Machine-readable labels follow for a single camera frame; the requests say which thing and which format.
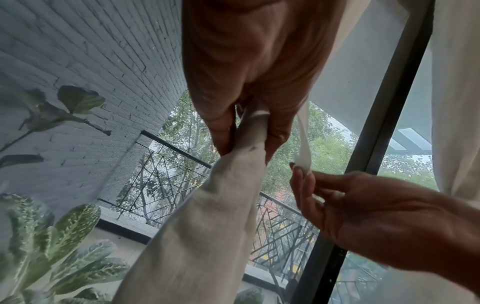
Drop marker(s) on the white hanging curtain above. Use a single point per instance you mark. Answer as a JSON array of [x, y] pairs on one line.
[[457, 89]]

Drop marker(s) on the person's right hand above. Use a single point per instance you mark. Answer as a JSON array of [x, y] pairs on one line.
[[375, 219]]

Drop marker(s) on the green trees outside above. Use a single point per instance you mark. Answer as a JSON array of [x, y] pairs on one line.
[[326, 142]]

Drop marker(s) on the black window frame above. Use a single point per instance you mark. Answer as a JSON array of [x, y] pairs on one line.
[[378, 124]]

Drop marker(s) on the person's left hand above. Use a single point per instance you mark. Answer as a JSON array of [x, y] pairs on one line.
[[255, 53]]

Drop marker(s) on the person's right forearm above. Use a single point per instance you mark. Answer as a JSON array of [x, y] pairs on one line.
[[463, 237]]

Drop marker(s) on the black metal balcony railing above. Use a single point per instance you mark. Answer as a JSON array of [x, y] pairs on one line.
[[168, 178]]

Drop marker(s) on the white curtain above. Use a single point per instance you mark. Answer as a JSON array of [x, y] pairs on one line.
[[457, 89], [202, 225]]

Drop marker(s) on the white curtain tie strip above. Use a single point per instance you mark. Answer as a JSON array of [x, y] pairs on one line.
[[304, 148]]

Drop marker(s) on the variegated green leaf plant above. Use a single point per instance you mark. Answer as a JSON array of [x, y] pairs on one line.
[[71, 228]]

